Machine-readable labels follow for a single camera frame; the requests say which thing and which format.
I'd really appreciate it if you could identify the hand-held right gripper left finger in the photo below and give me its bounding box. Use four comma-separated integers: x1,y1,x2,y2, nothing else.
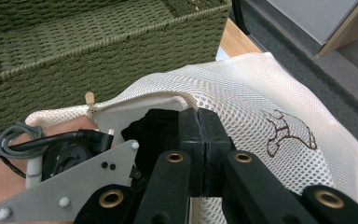
178,107,207,199

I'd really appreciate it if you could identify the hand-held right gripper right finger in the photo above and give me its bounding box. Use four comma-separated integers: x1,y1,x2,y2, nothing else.
199,106,235,199

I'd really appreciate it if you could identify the black garment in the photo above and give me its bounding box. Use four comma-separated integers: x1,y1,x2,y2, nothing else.
120,108,182,180

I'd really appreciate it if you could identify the white mesh laundry bag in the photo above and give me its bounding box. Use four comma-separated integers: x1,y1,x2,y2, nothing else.
24,51,358,224

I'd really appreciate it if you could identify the green woven basket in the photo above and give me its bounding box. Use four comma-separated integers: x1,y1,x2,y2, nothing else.
0,0,233,135

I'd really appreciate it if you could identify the white plug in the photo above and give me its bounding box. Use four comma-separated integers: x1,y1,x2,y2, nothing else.
25,154,44,189

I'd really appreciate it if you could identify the white cabinet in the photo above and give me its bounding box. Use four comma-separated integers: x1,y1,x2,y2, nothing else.
265,0,358,47

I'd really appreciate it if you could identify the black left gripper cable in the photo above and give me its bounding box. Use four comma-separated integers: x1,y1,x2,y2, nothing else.
0,128,116,158

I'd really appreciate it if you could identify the grey coiled cable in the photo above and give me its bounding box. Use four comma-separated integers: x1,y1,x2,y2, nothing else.
0,120,45,161

